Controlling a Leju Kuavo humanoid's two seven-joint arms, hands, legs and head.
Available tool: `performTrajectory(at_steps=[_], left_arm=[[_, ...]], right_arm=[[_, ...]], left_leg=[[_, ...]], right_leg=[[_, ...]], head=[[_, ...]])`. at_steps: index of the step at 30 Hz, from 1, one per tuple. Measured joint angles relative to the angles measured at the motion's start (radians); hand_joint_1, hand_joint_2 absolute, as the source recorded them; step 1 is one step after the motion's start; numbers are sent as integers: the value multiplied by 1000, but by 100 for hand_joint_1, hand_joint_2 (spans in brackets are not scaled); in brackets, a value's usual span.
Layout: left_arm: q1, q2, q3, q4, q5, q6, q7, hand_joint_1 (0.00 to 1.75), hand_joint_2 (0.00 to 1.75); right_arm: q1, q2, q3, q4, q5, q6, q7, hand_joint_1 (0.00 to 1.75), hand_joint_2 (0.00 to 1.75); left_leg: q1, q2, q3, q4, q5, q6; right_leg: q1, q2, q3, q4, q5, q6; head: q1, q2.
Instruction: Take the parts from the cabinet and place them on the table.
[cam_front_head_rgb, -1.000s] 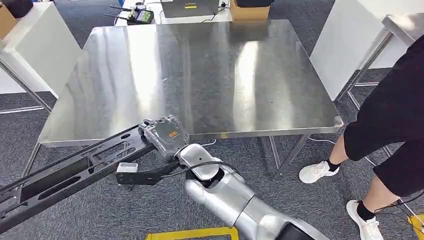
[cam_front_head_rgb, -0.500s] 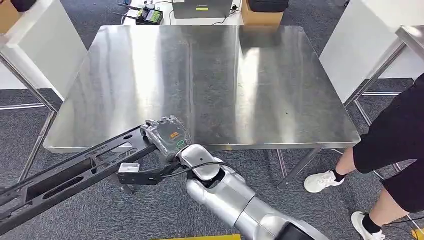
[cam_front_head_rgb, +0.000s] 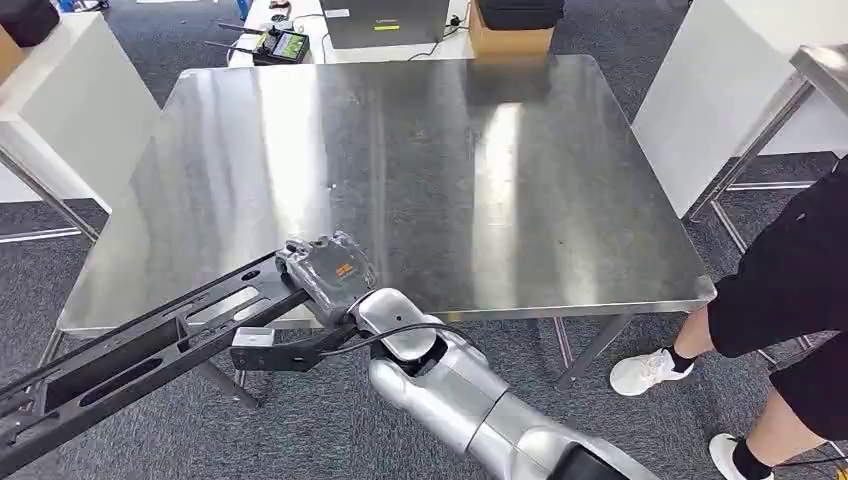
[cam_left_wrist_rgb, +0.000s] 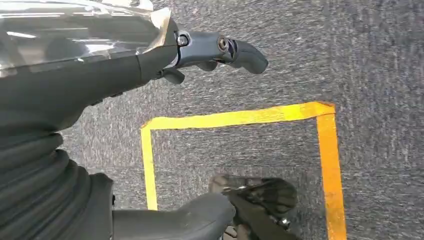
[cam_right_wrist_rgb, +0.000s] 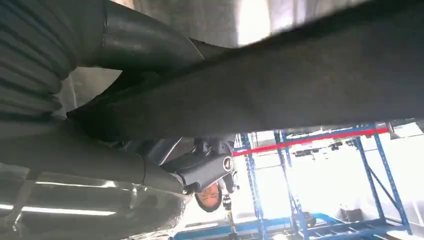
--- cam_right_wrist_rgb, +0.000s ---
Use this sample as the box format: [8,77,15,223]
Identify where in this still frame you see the low blue metal frame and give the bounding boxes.
[170,212,410,240]

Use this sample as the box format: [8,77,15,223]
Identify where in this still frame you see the blue rack upright post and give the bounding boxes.
[239,132,268,240]
[273,129,311,240]
[353,123,413,236]

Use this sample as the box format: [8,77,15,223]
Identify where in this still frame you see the red rack beam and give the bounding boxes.
[231,126,389,158]

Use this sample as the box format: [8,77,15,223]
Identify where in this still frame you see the person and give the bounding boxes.
[193,134,241,214]

